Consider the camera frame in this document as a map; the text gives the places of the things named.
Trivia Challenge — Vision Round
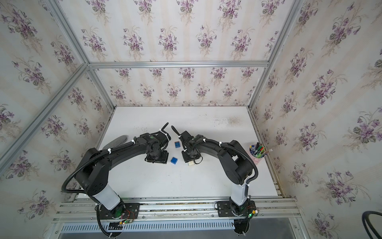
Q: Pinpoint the aluminium mounting rail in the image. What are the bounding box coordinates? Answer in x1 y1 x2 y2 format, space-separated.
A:
53 198 301 223

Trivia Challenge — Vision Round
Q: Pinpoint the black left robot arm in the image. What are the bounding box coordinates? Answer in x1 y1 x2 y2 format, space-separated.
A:
61 123 171 218

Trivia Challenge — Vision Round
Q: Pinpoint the grey fabric pencil case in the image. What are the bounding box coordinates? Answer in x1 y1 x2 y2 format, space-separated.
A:
102 135 128 149

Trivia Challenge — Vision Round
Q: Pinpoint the dark blue square lego brick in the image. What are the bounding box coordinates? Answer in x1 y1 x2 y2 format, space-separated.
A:
171 157 178 164

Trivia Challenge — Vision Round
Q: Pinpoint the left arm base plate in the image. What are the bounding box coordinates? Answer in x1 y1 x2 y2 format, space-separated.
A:
98 203 141 221

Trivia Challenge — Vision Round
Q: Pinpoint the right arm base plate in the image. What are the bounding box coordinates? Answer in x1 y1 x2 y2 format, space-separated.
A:
214 200 259 218

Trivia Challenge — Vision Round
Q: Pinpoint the pink pen holder cup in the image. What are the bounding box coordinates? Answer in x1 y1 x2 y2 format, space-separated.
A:
249 142 273 165

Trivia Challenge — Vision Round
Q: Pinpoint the white vented cable duct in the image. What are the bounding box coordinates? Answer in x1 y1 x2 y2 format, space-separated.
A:
61 219 235 234

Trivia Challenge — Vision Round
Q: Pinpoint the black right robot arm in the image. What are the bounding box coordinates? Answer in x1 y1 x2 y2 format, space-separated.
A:
171 126 259 208

